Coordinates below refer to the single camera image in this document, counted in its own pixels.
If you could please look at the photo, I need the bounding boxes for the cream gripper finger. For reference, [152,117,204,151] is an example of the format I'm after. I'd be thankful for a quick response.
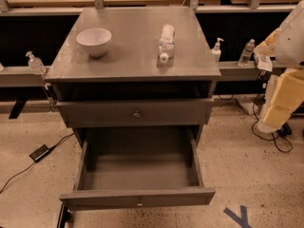
[262,106,290,128]
[271,68,304,113]

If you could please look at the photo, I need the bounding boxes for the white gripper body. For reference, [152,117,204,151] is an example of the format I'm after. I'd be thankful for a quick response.
[257,75,286,133]

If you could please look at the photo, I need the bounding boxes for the grey drawer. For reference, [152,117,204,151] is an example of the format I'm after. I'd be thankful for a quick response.
[60,126,215,211]
[57,99,214,128]

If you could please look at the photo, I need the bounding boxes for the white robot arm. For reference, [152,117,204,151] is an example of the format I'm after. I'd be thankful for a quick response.
[254,1,304,133]

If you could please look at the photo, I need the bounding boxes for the grey wooden drawer cabinet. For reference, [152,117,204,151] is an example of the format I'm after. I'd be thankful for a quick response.
[47,7,220,142]

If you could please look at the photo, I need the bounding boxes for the white wipes packet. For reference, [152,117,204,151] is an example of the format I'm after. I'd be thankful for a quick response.
[254,53,273,72]

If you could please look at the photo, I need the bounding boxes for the clear upright water bottle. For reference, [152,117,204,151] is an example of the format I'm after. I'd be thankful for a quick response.
[238,39,255,67]

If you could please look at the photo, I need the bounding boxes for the white pump dispenser bottle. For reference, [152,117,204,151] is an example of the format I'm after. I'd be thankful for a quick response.
[211,38,223,62]

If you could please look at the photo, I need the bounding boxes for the blue tape floor mark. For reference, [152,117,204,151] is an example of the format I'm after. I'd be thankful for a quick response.
[223,205,253,228]

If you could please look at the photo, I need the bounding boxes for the clear plastic water bottle lying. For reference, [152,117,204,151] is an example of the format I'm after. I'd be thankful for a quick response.
[159,24,175,64]

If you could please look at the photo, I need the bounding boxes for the white ceramic bowl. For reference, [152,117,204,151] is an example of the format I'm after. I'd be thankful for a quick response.
[76,28,112,57]

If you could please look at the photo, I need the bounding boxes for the black object floor bottom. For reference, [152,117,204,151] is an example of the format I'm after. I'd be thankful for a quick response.
[56,204,70,228]

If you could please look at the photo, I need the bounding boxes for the clear pump bottle left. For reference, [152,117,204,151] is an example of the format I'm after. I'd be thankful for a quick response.
[26,51,47,75]

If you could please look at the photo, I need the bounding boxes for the black cable right floor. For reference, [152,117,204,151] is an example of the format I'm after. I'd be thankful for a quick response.
[251,92,294,154]

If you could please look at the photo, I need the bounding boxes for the black power adapter with cable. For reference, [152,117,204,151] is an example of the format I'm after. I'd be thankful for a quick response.
[0,134,71,193]

